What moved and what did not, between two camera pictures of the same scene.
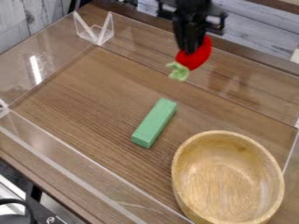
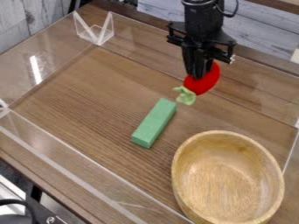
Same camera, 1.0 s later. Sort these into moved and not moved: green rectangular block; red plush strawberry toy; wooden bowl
Moved: red plush strawberry toy
Not moved: wooden bowl; green rectangular block
